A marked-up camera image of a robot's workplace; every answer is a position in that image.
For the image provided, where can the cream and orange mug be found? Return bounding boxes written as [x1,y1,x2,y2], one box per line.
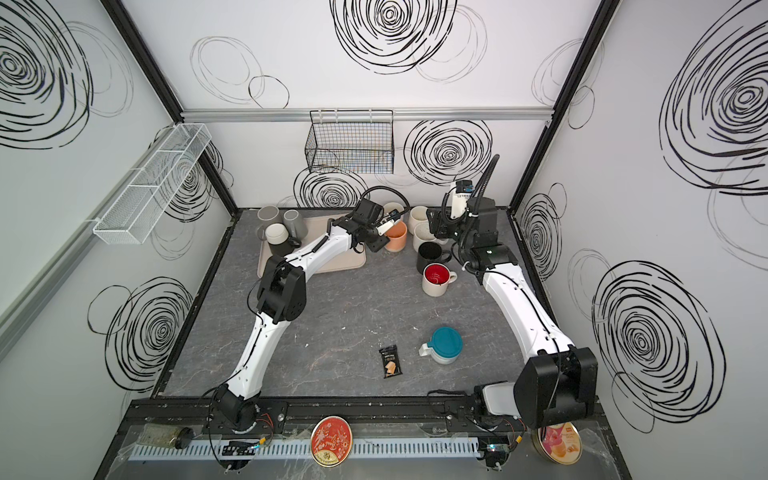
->
[385,221,408,253]

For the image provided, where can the black mug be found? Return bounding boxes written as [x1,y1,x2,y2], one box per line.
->
[417,241,451,274]

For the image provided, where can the cream speckled mug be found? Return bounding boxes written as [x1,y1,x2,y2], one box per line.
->
[412,222,436,251]

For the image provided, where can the large white mug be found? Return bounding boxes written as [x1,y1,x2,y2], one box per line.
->
[407,206,428,235]

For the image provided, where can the wide cream white mug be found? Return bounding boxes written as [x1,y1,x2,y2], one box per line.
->
[422,263,457,298]

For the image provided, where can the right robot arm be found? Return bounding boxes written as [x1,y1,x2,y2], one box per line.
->
[427,192,598,429]

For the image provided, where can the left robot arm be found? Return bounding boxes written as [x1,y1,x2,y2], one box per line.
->
[211,198,401,434]

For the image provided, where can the light grey mug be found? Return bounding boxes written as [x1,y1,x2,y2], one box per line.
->
[283,209,308,242]

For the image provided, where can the tall dark grey mug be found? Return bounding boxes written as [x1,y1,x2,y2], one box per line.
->
[256,205,282,241]

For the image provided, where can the teal lidded white mug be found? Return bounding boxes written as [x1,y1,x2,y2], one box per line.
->
[418,327,463,365]

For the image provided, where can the beige serving tray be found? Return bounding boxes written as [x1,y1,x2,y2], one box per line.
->
[257,215,367,278]

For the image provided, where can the black snack packet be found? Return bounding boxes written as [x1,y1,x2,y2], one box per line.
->
[379,345,402,379]

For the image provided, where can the red round tin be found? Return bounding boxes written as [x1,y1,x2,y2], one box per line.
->
[310,416,354,468]

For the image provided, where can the pink yellow round tin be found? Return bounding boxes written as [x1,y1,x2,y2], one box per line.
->
[532,422,583,466]

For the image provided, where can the small clear jar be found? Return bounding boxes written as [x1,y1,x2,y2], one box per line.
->
[138,423,195,450]

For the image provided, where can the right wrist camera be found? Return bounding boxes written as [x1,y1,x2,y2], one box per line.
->
[450,180,474,219]

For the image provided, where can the black wire basket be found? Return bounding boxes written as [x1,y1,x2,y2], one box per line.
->
[304,109,395,174]

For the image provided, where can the white mesh wall shelf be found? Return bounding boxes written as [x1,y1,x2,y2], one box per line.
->
[93,123,211,245]

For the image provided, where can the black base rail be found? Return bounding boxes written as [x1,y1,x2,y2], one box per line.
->
[122,395,607,428]

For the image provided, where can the white slotted cable duct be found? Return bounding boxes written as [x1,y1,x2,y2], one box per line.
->
[127,437,480,461]

